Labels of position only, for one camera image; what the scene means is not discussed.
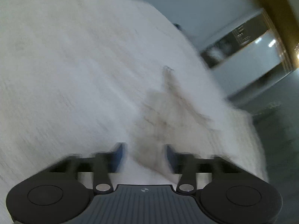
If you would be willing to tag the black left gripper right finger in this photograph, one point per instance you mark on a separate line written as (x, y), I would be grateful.
(175, 159)

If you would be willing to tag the white fluffy fleece garment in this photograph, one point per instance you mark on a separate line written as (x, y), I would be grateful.
(78, 76)

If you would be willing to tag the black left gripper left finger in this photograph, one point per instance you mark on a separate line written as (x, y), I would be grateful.
(115, 157)

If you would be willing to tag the wooden frame shelf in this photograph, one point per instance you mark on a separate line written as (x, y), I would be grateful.
(286, 24)

